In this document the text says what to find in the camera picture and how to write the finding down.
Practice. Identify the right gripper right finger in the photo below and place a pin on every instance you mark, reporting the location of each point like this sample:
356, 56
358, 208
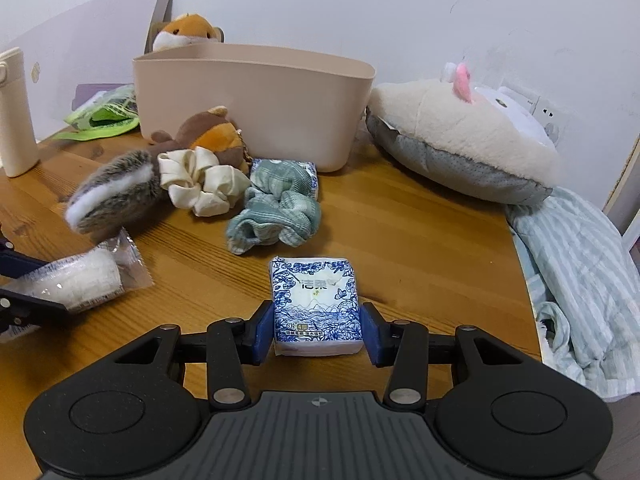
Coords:
402, 346

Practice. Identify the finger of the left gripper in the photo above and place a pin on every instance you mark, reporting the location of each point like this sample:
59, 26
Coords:
14, 264
18, 310

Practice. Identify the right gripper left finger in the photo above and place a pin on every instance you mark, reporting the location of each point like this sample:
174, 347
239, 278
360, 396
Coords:
231, 344

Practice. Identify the clear snack packet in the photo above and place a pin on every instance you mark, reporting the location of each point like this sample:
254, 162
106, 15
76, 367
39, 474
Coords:
82, 282

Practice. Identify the blue white tissue pack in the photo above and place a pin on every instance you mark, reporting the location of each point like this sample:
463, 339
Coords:
316, 307

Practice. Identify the squirrel plush with grey tail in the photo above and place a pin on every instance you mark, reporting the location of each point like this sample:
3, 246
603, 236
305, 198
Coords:
128, 186

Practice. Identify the cream scrunchie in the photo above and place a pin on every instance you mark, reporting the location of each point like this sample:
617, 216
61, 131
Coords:
196, 180

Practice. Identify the beige thermos bottle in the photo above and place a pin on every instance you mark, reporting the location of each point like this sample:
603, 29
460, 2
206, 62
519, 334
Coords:
18, 145

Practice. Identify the green plaid scrunchie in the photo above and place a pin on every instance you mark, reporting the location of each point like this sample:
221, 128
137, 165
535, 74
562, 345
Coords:
265, 220

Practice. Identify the green snack pouch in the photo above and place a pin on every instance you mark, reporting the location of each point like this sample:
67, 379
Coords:
107, 114

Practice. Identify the striped light blue blanket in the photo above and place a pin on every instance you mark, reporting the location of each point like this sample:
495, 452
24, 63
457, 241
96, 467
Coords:
584, 291

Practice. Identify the lilac board with purple label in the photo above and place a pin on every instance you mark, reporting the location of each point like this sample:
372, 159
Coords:
93, 43

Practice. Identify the cream grey plush cushion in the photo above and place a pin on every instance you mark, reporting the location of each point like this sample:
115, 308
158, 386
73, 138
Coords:
474, 140

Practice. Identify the beige plastic basket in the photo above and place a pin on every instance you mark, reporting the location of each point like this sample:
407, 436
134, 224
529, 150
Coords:
288, 103

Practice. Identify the orange hamster plush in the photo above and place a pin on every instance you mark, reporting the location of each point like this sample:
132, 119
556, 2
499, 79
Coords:
184, 30

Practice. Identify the white wall socket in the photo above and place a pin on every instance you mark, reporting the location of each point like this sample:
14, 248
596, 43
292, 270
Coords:
553, 118

